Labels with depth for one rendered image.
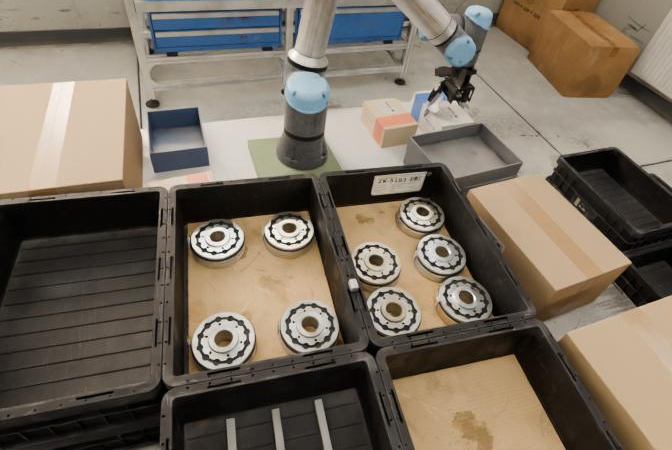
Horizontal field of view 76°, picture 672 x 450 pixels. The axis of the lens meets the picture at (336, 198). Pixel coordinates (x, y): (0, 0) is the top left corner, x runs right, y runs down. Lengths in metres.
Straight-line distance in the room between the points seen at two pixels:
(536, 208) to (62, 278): 1.01
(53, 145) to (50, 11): 2.52
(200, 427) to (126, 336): 0.21
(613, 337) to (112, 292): 0.89
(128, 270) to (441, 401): 0.61
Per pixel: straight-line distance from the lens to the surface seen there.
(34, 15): 3.62
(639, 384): 0.89
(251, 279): 0.86
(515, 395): 0.85
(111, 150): 1.06
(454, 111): 1.48
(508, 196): 1.11
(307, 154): 1.19
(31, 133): 1.17
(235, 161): 1.29
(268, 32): 2.71
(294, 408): 0.75
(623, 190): 2.03
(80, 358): 0.84
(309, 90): 1.13
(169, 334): 0.72
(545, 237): 1.06
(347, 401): 0.76
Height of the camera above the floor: 1.54
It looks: 45 degrees down
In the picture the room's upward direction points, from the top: 9 degrees clockwise
